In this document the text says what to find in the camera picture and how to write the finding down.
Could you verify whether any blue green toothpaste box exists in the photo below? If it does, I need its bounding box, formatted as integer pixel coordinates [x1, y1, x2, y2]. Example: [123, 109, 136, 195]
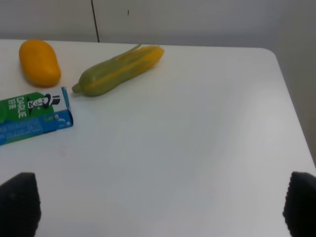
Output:
[0, 87, 74, 145]

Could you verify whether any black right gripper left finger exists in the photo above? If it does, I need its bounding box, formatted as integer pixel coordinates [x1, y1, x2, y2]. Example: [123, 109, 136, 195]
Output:
[0, 172, 41, 237]

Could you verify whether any orange yellow mango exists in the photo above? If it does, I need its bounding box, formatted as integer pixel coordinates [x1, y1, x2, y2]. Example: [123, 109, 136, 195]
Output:
[19, 39, 61, 87]

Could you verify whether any green yellow toy corn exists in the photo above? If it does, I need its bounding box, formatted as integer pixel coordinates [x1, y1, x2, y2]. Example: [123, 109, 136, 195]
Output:
[72, 44, 164, 97]

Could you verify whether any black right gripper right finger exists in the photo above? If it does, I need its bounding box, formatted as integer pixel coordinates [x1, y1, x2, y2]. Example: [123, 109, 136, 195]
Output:
[282, 172, 316, 237]

